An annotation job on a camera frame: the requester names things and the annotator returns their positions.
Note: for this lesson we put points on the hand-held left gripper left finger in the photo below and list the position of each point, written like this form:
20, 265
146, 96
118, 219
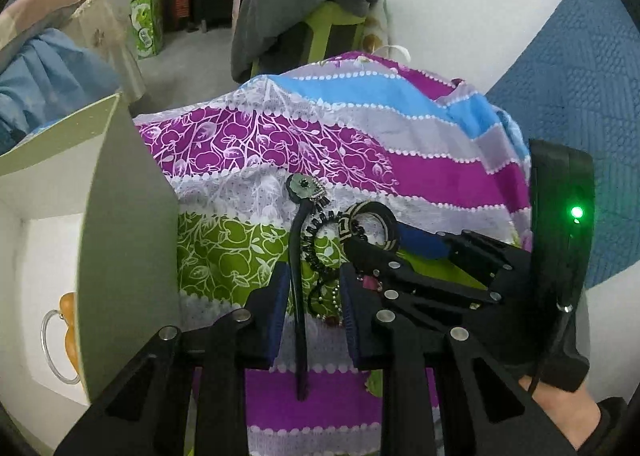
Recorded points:
280, 311

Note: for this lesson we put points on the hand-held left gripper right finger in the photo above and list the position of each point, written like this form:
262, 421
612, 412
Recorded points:
348, 316

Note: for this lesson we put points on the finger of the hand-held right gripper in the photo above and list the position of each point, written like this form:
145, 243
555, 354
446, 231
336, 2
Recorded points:
400, 276
425, 243

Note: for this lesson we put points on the black gold bangle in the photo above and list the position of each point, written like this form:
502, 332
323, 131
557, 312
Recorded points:
387, 226

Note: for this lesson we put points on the white green cardboard box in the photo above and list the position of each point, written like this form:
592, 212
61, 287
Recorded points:
130, 236

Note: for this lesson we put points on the person's right forearm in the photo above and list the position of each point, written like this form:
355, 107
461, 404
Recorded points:
555, 411

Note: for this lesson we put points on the striped floral printed cloth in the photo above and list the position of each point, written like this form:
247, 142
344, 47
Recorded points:
425, 171

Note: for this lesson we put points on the blue quilted mat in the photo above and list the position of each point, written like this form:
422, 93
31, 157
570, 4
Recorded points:
575, 86

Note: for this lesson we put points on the orange pendant hoop earring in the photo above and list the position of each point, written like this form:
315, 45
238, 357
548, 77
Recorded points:
71, 351

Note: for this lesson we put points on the green chair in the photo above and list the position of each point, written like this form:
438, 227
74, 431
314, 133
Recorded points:
325, 18

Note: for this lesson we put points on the green shopping bag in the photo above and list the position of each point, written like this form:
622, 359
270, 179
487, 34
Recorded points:
146, 23

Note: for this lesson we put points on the beige lace cloth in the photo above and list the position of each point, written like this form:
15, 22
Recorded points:
107, 36

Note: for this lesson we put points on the light blue cloth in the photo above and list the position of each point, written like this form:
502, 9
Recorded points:
45, 81

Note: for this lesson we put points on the beige pillow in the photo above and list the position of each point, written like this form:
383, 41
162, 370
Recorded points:
35, 16

